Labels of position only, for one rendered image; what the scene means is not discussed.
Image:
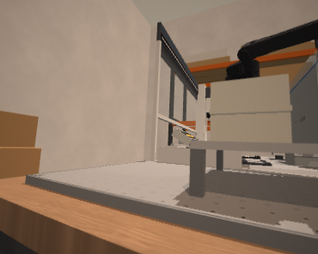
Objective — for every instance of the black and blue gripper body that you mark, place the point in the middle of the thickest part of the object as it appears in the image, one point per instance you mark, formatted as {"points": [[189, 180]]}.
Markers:
{"points": [[257, 74]]}

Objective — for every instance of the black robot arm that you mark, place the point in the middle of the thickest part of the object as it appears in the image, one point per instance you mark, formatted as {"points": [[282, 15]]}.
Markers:
{"points": [[260, 47]]}

